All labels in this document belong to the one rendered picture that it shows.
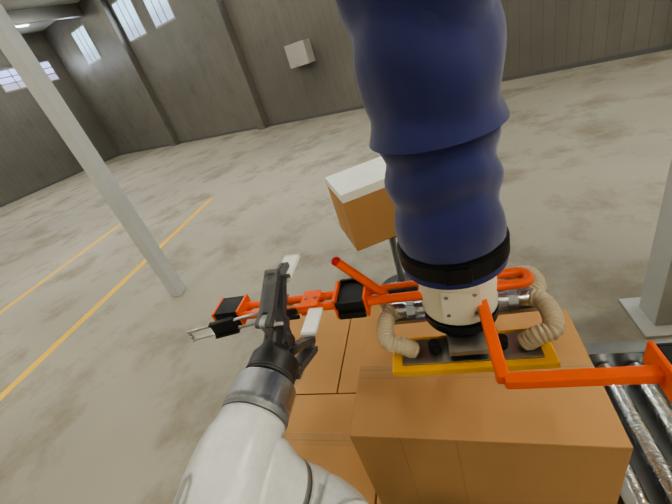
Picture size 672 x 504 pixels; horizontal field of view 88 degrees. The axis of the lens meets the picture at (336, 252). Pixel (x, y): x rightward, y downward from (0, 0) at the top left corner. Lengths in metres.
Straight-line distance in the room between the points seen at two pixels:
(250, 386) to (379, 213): 1.78
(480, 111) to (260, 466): 0.54
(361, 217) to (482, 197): 1.53
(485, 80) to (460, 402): 0.74
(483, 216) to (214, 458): 0.53
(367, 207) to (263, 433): 1.78
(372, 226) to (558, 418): 1.51
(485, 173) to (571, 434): 0.61
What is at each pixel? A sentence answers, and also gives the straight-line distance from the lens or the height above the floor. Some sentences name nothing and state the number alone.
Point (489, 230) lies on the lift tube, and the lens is 0.68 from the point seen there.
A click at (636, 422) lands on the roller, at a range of 1.51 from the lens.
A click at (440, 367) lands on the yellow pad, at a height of 1.13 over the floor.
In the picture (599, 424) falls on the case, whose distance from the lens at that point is 1.01.
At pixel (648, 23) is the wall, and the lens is 8.86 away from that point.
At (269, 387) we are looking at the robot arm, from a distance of 0.49.
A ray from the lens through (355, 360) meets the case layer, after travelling 1.67.
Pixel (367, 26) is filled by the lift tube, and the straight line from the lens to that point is 0.58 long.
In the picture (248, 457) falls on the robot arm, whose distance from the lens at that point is 0.45.
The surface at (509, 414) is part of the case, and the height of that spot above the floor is 0.94.
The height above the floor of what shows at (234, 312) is 1.26.
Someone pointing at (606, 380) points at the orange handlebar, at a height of 1.24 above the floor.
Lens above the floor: 1.78
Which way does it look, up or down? 30 degrees down
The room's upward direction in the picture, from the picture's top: 19 degrees counter-clockwise
